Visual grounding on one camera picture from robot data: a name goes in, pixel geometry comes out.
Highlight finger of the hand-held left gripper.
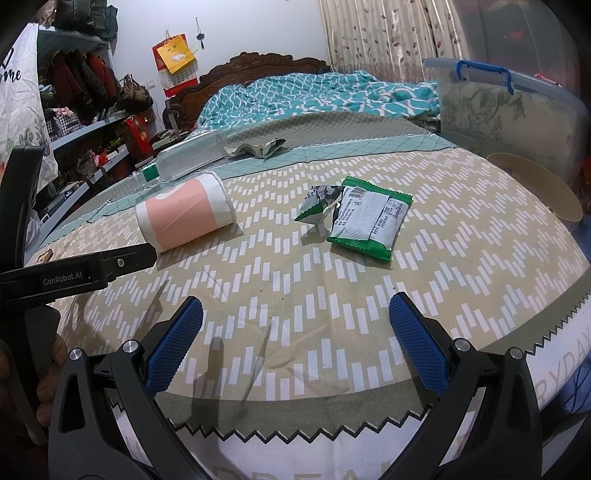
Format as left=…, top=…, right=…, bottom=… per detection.
left=0, top=242, right=158, bottom=306
left=0, top=145, right=45, bottom=273

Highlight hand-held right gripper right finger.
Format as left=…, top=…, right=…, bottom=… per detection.
left=379, top=292, right=543, bottom=480

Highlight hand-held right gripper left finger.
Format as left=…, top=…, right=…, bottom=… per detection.
left=47, top=295, right=218, bottom=480

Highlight pink paper cup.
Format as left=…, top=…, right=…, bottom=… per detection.
left=135, top=170, right=238, bottom=254

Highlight green white snack packet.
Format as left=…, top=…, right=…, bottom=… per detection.
left=327, top=176, right=414, bottom=264

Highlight clear plastic bottle green label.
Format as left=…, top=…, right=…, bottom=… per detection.
left=131, top=128, right=234, bottom=185

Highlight green silver wrapper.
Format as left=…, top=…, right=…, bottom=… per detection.
left=294, top=184, right=345, bottom=227

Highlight white wrapper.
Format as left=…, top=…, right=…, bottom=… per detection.
left=225, top=137, right=288, bottom=160

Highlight person's left hand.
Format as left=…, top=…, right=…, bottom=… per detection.
left=48, top=332, right=71, bottom=384

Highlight plaid cloth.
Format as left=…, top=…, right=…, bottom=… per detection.
left=46, top=113, right=81, bottom=141

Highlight white printed tote bag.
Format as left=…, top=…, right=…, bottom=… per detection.
left=0, top=23, right=58, bottom=195

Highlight grey metal shelf rack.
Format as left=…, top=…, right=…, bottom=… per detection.
left=28, top=28, right=132, bottom=232

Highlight hanging dark red clothes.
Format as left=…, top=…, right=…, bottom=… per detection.
left=44, top=50, right=122, bottom=114

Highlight red gift box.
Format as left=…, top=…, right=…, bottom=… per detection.
left=124, top=115, right=151, bottom=162

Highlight brown handbag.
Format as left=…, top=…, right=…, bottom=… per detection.
left=117, top=74, right=154, bottom=112

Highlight dark bedside table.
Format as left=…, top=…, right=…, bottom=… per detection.
left=152, top=108, right=190, bottom=153

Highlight white printed bed sheet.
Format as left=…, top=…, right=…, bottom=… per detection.
left=111, top=314, right=591, bottom=480

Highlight dark green bag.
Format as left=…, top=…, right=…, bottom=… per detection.
left=55, top=0, right=118, bottom=40

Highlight carved wooden headboard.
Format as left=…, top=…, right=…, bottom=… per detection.
left=165, top=52, right=331, bottom=134

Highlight teal patterned quilt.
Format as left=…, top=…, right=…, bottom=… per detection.
left=198, top=70, right=441, bottom=132

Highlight beige leaf print curtain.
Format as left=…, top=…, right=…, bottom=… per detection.
left=318, top=0, right=472, bottom=84

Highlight red yellow wall calendar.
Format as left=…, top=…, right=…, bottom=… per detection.
left=152, top=33, right=200, bottom=97

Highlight clear storage box blue handle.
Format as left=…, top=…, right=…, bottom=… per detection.
left=424, top=56, right=589, bottom=195

